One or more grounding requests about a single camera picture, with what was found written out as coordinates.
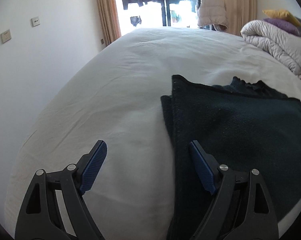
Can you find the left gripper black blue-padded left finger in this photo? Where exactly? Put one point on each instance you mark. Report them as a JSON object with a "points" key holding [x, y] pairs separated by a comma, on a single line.
{"points": [[39, 216]]}

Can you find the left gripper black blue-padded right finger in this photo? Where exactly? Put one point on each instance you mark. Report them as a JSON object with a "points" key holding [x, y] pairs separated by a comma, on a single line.
{"points": [[241, 205]]}

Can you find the dark green knit sweater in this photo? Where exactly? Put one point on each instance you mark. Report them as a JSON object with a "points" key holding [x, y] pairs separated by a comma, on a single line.
{"points": [[244, 126]]}

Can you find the white bed sheet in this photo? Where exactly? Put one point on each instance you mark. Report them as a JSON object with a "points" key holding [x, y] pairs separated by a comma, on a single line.
{"points": [[116, 98]]}

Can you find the grey folded duvet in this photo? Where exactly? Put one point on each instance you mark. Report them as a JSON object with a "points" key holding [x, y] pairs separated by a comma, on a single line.
{"points": [[283, 46]]}

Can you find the purple pillow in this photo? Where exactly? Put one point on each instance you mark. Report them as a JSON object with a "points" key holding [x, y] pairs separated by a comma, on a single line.
{"points": [[284, 25]]}

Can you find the yellow pillow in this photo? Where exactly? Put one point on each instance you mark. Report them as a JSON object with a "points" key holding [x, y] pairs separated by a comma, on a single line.
{"points": [[283, 15]]}

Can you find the beige puffer jacket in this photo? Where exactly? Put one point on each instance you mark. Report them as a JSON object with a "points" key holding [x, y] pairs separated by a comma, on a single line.
{"points": [[212, 12]]}

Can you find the beige right curtain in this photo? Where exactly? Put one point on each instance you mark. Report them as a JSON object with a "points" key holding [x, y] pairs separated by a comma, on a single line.
{"points": [[239, 12]]}

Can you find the beige curtain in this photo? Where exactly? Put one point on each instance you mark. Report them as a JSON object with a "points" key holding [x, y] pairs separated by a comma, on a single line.
{"points": [[109, 20], [239, 12]]}

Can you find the beige left curtain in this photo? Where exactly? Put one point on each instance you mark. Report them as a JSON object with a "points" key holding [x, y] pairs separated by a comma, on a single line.
{"points": [[109, 20]]}

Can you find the black framed window door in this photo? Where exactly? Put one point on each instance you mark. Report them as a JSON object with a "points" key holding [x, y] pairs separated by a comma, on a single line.
{"points": [[137, 14]]}

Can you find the white wall socket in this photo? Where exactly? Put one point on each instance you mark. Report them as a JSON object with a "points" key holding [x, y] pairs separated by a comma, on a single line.
{"points": [[35, 21]]}

